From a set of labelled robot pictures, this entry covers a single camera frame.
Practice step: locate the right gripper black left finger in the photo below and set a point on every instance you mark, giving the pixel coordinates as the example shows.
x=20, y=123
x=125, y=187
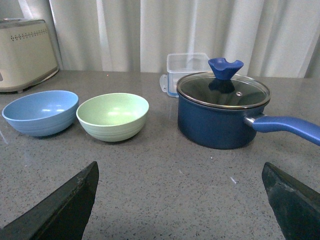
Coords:
x=63, y=215

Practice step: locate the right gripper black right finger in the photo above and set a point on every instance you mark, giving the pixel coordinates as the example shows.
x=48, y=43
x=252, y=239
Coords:
x=295, y=205

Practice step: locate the blue bowl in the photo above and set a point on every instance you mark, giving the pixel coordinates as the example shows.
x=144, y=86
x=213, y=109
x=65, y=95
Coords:
x=43, y=113

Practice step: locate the green bowl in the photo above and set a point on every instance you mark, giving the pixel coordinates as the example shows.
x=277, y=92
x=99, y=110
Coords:
x=113, y=117

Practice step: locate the dark blue saucepan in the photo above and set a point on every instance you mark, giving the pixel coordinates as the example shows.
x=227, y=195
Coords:
x=231, y=129

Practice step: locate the glass lid with blue knob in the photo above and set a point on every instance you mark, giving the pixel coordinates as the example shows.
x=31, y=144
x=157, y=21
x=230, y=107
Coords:
x=223, y=88

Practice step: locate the cream two-slot toaster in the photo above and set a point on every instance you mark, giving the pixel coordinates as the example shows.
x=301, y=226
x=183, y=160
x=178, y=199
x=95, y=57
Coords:
x=27, y=57

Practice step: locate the white curtain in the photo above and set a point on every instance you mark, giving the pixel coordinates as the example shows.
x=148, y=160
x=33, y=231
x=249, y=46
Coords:
x=273, y=38

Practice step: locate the clear plastic food container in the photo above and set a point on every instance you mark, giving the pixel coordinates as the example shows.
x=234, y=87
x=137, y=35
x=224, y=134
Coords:
x=179, y=65

